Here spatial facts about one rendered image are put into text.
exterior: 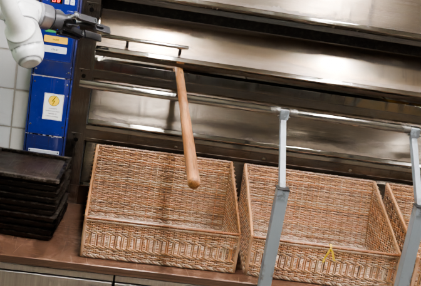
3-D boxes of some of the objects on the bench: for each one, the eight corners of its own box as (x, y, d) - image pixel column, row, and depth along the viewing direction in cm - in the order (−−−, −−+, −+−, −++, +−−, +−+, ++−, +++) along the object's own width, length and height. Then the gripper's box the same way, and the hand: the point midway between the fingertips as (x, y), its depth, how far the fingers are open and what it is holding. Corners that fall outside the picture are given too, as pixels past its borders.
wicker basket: (86, 206, 318) (94, 142, 311) (223, 223, 325) (234, 159, 318) (76, 258, 271) (86, 183, 264) (237, 275, 278) (250, 203, 271)
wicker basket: (231, 224, 325) (242, 161, 318) (363, 241, 330) (376, 179, 323) (242, 276, 278) (255, 203, 271) (395, 295, 283) (412, 224, 276)
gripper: (62, -4, 271) (118, 14, 287) (36, 22, 283) (90, 37, 298) (64, 14, 268) (120, 31, 284) (37, 39, 280) (92, 54, 295)
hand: (98, 32), depth 289 cm, fingers open, 5 cm apart
